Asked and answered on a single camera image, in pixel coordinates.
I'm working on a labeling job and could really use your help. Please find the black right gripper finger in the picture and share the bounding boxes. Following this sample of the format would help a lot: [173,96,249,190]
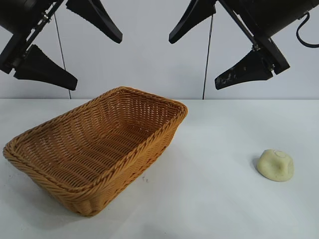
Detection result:
[168,0,216,44]
[214,48,274,91]

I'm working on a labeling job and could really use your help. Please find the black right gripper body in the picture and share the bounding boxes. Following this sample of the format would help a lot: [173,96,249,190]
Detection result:
[219,0,315,75]

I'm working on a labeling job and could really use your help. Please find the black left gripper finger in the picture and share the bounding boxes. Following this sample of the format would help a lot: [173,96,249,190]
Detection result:
[13,44,78,91]
[66,0,123,44]

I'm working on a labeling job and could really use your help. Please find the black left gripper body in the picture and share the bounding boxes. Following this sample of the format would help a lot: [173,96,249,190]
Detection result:
[0,0,67,75]

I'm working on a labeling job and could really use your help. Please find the brown woven wicker basket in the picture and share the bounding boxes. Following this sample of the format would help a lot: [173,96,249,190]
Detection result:
[2,86,188,217]

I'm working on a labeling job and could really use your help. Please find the pale yellow egg yolk pastry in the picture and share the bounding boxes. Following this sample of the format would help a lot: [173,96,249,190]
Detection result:
[256,148,295,183]

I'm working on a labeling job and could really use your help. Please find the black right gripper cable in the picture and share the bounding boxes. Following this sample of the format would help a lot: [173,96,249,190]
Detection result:
[296,12,319,48]

